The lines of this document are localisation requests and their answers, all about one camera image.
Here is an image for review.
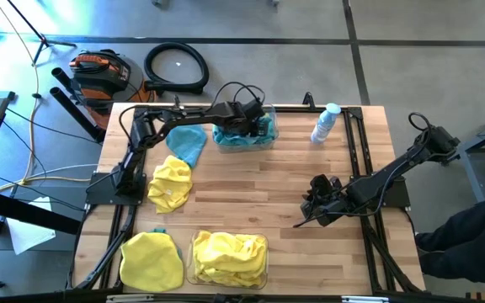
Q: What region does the black vacuum hose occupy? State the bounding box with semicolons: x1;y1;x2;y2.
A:
143;41;211;96

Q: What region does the person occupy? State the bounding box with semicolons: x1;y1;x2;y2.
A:
413;192;485;285

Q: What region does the yellow floor cable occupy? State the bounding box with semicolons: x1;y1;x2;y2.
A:
0;0;94;194

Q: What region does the white paper sheet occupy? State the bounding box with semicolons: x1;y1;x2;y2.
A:
5;196;57;256

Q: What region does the grey floor cable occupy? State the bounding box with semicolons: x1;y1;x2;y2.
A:
25;163;100;181

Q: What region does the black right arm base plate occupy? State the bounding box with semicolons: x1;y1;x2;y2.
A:
349;174;412;210

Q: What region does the black vacuum wand tube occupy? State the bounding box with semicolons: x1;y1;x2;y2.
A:
49;87;105;143
51;66;82;96

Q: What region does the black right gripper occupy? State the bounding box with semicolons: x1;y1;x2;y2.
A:
301;191;349;229

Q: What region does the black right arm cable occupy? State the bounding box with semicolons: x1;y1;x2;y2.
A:
291;111;434;229

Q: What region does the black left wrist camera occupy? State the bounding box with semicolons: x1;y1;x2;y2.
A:
242;99;266;119

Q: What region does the black tripod stand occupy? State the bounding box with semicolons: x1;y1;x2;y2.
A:
5;0;78;66

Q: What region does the white spray bottle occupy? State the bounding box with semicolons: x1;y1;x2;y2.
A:
309;102;343;146

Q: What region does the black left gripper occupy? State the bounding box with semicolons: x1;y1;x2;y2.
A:
234;114;269;138

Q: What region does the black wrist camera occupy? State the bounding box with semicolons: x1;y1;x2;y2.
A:
309;174;343;194
242;99;266;119

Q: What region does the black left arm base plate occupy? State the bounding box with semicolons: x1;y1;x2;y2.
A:
85;170;147;207

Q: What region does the orange and black shop vacuum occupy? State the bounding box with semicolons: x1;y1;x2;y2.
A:
68;49;156;130

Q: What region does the black metal table frame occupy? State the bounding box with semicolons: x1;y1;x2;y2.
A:
67;104;427;295

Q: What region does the grey metal stand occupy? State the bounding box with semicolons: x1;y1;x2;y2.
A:
437;104;485;204

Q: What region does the black floor cable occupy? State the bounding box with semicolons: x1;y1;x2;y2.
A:
0;88;103;145
0;167;87;212

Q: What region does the clear plastic bin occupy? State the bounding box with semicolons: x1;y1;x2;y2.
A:
211;104;280;155
185;230;270;291

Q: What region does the silver metal bracket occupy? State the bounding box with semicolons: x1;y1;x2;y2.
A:
105;294;156;303
340;295;391;303

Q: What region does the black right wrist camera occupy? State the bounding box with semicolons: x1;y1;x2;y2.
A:
309;174;343;194

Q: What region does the black metal stand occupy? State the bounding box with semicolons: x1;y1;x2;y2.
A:
0;184;88;291

